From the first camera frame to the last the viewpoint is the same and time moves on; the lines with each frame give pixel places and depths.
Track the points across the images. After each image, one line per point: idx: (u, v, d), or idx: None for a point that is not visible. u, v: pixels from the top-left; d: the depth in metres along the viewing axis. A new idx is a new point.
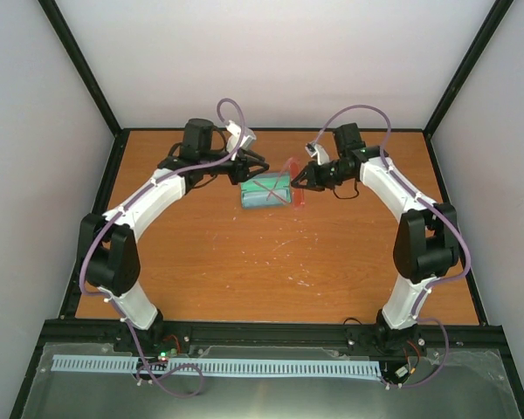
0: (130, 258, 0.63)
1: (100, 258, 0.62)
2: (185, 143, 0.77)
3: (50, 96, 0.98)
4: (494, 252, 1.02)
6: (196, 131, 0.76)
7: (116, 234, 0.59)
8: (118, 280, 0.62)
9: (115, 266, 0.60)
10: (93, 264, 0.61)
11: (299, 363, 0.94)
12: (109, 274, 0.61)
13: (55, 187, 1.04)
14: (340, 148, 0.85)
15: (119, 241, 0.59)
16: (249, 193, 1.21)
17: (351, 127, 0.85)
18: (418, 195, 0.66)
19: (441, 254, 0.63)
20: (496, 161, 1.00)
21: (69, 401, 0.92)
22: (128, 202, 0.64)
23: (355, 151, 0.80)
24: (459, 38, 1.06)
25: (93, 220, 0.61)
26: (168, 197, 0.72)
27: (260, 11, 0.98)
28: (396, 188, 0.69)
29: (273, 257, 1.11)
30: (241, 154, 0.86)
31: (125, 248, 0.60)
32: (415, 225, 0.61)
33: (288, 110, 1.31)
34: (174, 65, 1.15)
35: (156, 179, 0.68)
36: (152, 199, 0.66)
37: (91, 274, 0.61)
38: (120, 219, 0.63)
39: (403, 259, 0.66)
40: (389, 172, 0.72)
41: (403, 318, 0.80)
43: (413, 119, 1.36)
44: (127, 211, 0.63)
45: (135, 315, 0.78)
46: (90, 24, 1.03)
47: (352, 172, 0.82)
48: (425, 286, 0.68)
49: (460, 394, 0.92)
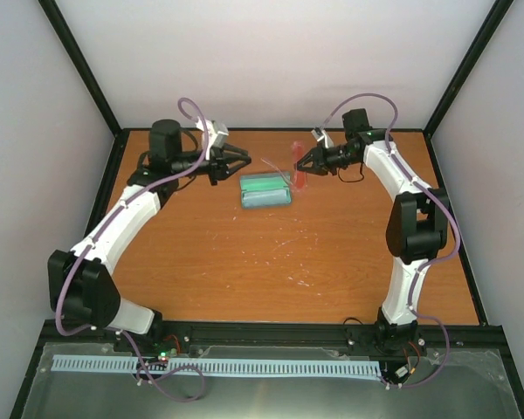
0: (106, 292, 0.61)
1: (76, 293, 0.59)
2: (153, 152, 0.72)
3: (50, 96, 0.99)
4: (495, 251, 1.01)
6: (162, 140, 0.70)
7: (88, 271, 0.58)
8: (97, 315, 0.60)
9: (92, 303, 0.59)
10: (67, 299, 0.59)
11: (299, 363, 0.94)
12: (88, 311, 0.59)
13: (55, 187, 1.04)
14: (348, 130, 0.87)
15: (91, 278, 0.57)
16: (249, 192, 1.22)
17: (359, 112, 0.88)
18: (415, 179, 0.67)
19: (431, 236, 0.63)
20: (496, 161, 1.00)
21: (69, 401, 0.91)
22: (97, 233, 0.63)
23: (361, 133, 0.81)
24: (458, 37, 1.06)
25: (61, 257, 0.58)
26: (141, 217, 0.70)
27: (258, 12, 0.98)
28: (397, 172, 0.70)
29: (273, 257, 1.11)
30: (218, 152, 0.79)
31: (99, 283, 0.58)
32: (407, 207, 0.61)
33: (287, 111, 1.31)
34: (175, 66, 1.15)
35: (125, 202, 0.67)
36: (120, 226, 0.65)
37: (69, 311, 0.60)
38: (91, 252, 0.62)
39: (394, 241, 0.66)
40: (390, 155, 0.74)
41: (401, 312, 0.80)
43: (413, 119, 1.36)
44: (96, 243, 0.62)
45: (132, 326, 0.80)
46: (90, 25, 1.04)
47: (357, 154, 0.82)
48: (417, 268, 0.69)
49: (461, 394, 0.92)
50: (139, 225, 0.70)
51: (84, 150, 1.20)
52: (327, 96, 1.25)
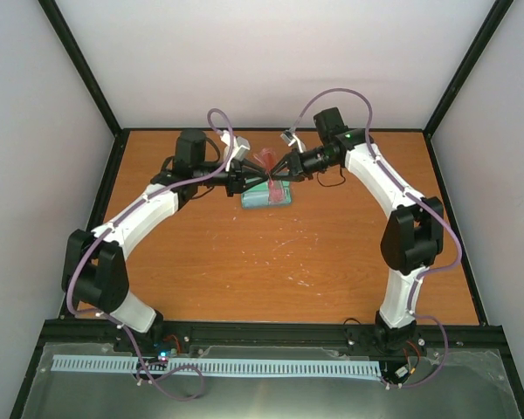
0: (117, 278, 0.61)
1: (88, 276, 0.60)
2: (177, 157, 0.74)
3: (50, 96, 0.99)
4: (494, 251, 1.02)
6: (189, 147, 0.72)
7: (105, 252, 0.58)
8: (105, 299, 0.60)
9: (102, 285, 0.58)
10: (79, 280, 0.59)
11: (299, 363, 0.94)
12: (97, 294, 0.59)
13: (54, 187, 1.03)
14: (323, 133, 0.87)
15: (106, 259, 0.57)
16: (250, 193, 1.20)
17: (331, 112, 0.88)
18: (407, 190, 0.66)
19: (428, 245, 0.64)
20: (496, 161, 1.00)
21: (69, 401, 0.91)
22: (117, 219, 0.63)
23: (340, 136, 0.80)
24: (458, 38, 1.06)
25: (81, 236, 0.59)
26: (159, 215, 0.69)
27: (259, 11, 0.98)
28: (387, 182, 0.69)
29: (273, 257, 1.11)
30: (237, 165, 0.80)
31: (113, 266, 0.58)
32: (404, 222, 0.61)
33: (288, 111, 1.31)
34: (174, 66, 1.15)
35: (148, 196, 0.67)
36: (141, 216, 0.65)
37: (79, 292, 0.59)
38: (109, 236, 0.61)
39: (392, 253, 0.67)
40: (375, 162, 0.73)
41: (401, 315, 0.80)
43: (413, 119, 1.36)
44: (116, 228, 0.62)
45: (134, 323, 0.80)
46: (90, 25, 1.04)
47: (337, 158, 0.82)
48: (417, 277, 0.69)
49: (460, 394, 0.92)
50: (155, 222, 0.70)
51: (84, 151, 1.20)
52: (324, 93, 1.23)
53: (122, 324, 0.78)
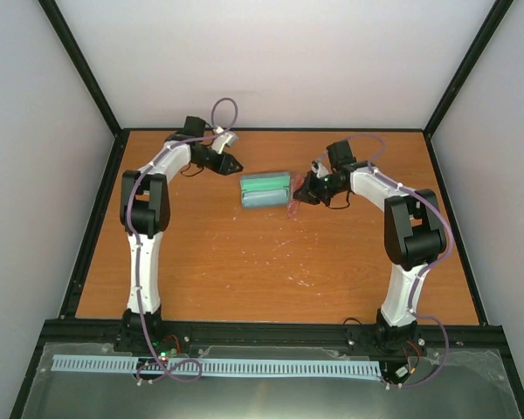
0: (166, 206, 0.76)
1: (141, 207, 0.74)
2: (186, 127, 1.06)
3: (49, 94, 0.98)
4: (493, 251, 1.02)
6: (196, 119, 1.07)
7: (154, 181, 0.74)
8: (158, 223, 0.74)
9: (156, 209, 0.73)
10: (134, 211, 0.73)
11: (299, 364, 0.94)
12: (151, 216, 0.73)
13: (55, 186, 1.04)
14: (334, 163, 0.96)
15: (156, 185, 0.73)
16: (250, 192, 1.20)
17: (342, 144, 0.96)
18: (400, 186, 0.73)
19: (431, 239, 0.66)
20: (495, 161, 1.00)
21: (69, 401, 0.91)
22: (156, 160, 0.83)
23: (345, 166, 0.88)
24: (459, 37, 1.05)
25: (131, 175, 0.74)
26: (179, 161, 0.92)
27: (258, 11, 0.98)
28: (382, 184, 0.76)
29: (273, 257, 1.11)
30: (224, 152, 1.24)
31: (161, 191, 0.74)
32: (398, 209, 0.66)
33: (288, 110, 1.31)
34: (174, 66, 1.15)
35: (171, 146, 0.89)
36: (171, 158, 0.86)
37: (135, 221, 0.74)
38: (153, 171, 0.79)
39: (393, 249, 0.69)
40: (375, 175, 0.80)
41: (402, 313, 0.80)
43: (413, 119, 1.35)
44: (156, 165, 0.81)
45: (148, 287, 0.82)
46: (90, 25, 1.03)
47: (343, 185, 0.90)
48: (418, 273, 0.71)
49: (461, 395, 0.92)
50: (177, 167, 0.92)
51: (84, 150, 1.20)
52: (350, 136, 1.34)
53: (138, 287, 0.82)
